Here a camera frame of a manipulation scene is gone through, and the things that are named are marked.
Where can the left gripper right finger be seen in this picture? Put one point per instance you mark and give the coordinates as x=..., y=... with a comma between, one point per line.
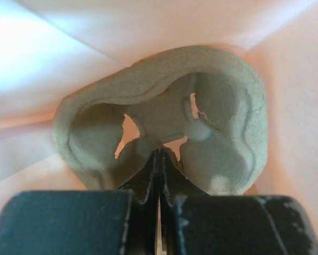
x=194, y=222

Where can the cardboard cup carrier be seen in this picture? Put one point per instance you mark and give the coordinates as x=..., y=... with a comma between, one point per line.
x=209, y=98

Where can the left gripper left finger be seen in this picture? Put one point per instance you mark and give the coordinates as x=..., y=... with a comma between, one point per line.
x=121, y=221

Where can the orange paper bag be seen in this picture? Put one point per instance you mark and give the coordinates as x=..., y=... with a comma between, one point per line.
x=49, y=49

